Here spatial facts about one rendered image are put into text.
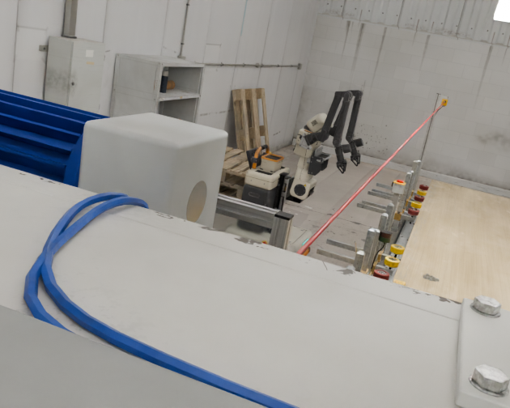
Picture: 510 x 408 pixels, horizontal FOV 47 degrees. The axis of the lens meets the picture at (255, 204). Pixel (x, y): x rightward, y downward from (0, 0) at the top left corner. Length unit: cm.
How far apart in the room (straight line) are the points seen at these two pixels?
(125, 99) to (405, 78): 659
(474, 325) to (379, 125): 1070
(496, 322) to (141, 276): 19
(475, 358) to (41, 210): 27
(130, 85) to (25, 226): 492
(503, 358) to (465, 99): 1059
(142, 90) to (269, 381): 501
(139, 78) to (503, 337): 499
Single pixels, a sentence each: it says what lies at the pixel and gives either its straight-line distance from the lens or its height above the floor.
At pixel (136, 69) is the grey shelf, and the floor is 146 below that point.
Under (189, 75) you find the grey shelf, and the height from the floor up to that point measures 141.
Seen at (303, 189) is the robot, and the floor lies 75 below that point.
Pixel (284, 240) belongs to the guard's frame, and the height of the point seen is 172.
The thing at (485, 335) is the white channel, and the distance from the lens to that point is 33.
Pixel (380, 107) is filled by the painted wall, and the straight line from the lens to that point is 1099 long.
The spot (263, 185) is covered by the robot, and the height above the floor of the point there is 72.
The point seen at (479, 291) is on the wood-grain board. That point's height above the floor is 90.
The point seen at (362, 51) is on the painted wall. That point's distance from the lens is 1103.
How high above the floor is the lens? 195
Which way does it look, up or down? 16 degrees down
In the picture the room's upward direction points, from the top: 11 degrees clockwise
